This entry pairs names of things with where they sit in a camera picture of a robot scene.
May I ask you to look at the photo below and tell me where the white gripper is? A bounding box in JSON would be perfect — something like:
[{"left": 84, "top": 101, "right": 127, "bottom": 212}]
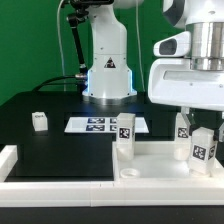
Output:
[{"left": 148, "top": 31, "right": 224, "bottom": 142}]

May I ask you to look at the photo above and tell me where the white square table top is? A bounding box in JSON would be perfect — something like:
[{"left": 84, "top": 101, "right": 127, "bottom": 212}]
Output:
[{"left": 112, "top": 141, "right": 224, "bottom": 183}]

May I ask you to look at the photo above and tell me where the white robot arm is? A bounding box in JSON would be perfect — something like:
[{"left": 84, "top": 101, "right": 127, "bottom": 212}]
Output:
[{"left": 61, "top": 0, "right": 224, "bottom": 112}]

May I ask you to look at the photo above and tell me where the white U-shaped obstacle fence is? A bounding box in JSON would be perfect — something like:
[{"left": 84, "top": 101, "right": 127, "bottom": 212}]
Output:
[{"left": 0, "top": 145, "right": 224, "bottom": 207}]

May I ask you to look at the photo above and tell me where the white fiducial tag sheet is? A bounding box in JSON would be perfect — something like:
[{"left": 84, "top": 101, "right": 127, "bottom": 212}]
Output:
[{"left": 63, "top": 116, "right": 150, "bottom": 134}]

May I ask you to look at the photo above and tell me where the white hanging cable right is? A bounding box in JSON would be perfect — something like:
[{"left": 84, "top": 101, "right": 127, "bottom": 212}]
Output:
[{"left": 134, "top": 4, "right": 146, "bottom": 93}]

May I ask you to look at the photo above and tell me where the white hanging cable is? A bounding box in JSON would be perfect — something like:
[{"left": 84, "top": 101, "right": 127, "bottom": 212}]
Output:
[
  {"left": 134, "top": 4, "right": 146, "bottom": 93},
  {"left": 56, "top": 0, "right": 68, "bottom": 93}
]

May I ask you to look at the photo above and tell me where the black cable at base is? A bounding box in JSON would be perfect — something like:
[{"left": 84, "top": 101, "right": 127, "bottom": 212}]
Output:
[{"left": 32, "top": 75, "right": 88, "bottom": 93}]

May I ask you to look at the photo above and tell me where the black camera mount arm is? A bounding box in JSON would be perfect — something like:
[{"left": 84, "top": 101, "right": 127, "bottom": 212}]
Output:
[{"left": 67, "top": 13, "right": 88, "bottom": 80}]

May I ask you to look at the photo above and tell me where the white hanging cable left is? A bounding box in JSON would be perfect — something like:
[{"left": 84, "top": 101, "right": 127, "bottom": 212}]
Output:
[{"left": 56, "top": 0, "right": 68, "bottom": 93}]

